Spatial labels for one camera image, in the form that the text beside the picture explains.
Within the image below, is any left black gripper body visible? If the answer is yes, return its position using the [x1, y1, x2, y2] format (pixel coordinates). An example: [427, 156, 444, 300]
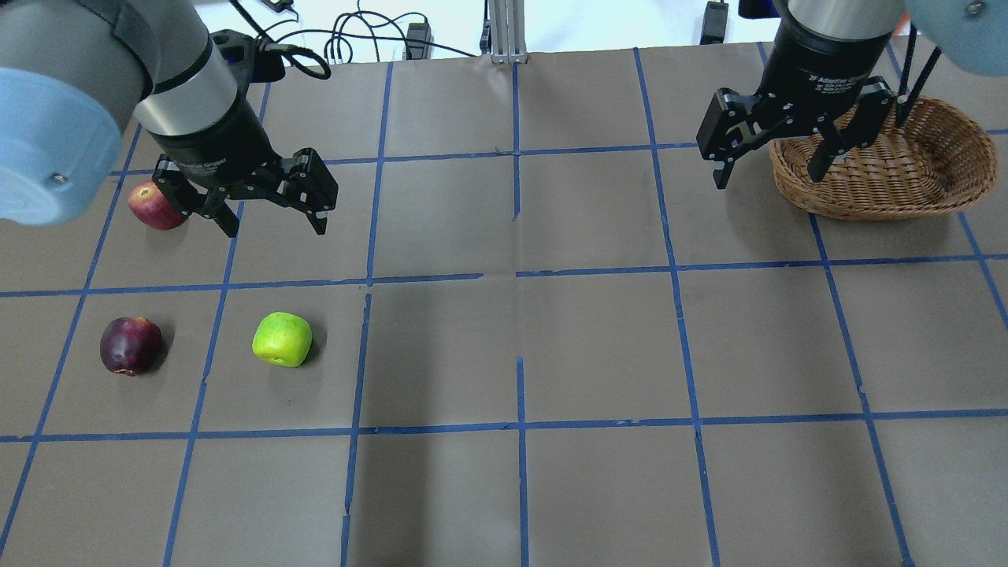
[150, 101, 284, 189]

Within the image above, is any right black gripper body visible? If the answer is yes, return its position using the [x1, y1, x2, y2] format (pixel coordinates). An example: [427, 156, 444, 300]
[756, 20, 891, 134]

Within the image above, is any red yellow apple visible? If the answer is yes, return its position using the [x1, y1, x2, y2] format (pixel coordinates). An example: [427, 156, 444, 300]
[127, 182, 187, 231]

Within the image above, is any green apple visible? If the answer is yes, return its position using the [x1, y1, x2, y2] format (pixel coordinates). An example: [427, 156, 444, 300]
[251, 312, 313, 369]

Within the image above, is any dark red apple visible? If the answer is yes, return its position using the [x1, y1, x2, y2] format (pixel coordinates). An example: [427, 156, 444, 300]
[98, 317, 165, 376]

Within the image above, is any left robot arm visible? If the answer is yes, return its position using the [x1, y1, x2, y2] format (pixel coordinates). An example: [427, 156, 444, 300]
[1, 1, 339, 237]

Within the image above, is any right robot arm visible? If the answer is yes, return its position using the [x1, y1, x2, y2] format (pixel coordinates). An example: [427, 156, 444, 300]
[696, 1, 1006, 189]

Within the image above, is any wicker basket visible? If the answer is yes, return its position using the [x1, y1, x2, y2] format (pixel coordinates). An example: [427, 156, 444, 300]
[768, 96, 999, 221]

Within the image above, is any black power adapter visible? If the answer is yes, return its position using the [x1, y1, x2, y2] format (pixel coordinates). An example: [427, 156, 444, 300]
[403, 22, 433, 61]

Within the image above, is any aluminium frame post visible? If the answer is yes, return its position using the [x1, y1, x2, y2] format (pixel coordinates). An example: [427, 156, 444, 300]
[485, 0, 528, 65]

